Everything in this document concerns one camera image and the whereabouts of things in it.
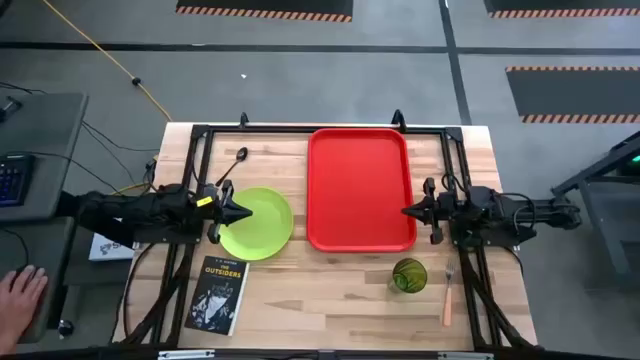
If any lime green plate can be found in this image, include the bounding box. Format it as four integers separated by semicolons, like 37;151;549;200
218;186;295;262

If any fork with orange handle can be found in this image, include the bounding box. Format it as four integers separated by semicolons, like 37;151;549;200
441;259;457;328

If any black aluminium table frame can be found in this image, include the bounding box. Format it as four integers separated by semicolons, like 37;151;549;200
119;122;539;351

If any black spoon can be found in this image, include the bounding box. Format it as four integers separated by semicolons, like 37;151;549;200
214;146;250;188

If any person's hand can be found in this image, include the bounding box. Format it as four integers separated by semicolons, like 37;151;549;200
0;264;50;357

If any grey desk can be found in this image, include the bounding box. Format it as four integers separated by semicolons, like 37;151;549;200
0;92;90;346

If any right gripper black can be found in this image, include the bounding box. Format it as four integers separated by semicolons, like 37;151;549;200
401;177;469;246

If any black floor cable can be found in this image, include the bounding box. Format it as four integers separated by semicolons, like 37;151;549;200
79;119;161;153

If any white printed box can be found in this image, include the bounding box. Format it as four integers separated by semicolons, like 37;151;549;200
88;232;136;263

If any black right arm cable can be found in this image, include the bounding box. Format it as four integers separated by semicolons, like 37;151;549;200
497;191;539;236

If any grey metal cart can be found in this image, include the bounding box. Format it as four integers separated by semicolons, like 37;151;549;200
549;130;640;292

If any small black desk gadget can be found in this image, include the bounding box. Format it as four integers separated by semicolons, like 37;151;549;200
0;96;24;124

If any black keyboard cable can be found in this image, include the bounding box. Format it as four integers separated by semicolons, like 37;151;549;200
27;150;114;195

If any black paperback book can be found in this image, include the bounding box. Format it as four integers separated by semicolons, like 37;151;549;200
183;255;251;337

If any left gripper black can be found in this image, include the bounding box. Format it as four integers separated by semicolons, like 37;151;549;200
198;179;254;245

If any black mat with hazard stripe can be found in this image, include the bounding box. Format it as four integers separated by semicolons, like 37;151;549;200
505;65;640;125
175;0;354;24
483;0;640;20

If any black keyboard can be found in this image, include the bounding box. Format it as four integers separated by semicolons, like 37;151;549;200
0;153;37;209

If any red plastic tray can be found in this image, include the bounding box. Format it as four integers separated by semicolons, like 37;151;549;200
306;127;419;254

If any silver metal bracket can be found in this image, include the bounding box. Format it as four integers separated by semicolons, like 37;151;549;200
437;351;495;360
157;349;216;360

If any yellow extension cable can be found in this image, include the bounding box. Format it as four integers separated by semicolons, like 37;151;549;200
41;0;174;196

